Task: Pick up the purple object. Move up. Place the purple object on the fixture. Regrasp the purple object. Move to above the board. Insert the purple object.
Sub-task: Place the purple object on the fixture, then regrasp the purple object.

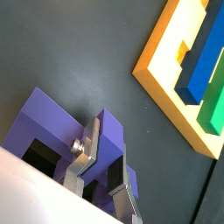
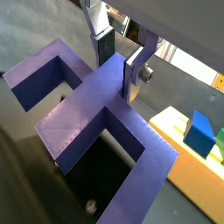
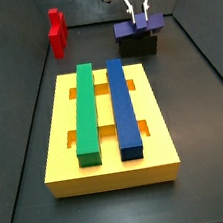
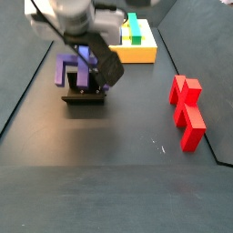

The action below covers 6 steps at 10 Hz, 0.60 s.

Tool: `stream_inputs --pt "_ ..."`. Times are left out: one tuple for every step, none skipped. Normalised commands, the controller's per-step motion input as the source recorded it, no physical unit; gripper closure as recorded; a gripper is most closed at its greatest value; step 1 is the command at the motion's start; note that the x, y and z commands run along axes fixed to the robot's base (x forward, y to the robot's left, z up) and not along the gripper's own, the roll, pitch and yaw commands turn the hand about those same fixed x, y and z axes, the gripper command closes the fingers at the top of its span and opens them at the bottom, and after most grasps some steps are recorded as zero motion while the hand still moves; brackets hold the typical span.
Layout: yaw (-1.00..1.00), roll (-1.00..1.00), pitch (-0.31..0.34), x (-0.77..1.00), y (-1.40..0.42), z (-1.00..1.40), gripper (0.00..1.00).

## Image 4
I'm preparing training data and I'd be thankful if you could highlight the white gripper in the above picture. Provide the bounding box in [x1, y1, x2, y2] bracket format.
[25, 0, 124, 46]

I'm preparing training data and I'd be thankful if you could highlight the purple E-shaped block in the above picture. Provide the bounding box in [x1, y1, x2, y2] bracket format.
[54, 45, 111, 92]

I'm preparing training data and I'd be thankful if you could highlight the yellow slotted board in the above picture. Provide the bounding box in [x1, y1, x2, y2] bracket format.
[109, 19, 157, 64]

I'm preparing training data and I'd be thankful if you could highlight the black angle fixture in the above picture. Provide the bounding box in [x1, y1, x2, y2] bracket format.
[61, 72, 106, 105]

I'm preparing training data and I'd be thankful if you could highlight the green long bar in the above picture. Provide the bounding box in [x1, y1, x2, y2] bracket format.
[127, 13, 142, 46]

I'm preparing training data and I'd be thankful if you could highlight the red E-shaped block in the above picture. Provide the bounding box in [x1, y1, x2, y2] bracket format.
[169, 75, 207, 152]

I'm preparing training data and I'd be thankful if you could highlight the black camera cable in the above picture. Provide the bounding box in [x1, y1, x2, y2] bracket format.
[30, 0, 101, 72]

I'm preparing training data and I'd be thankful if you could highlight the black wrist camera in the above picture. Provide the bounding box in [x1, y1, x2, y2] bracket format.
[63, 32, 124, 87]

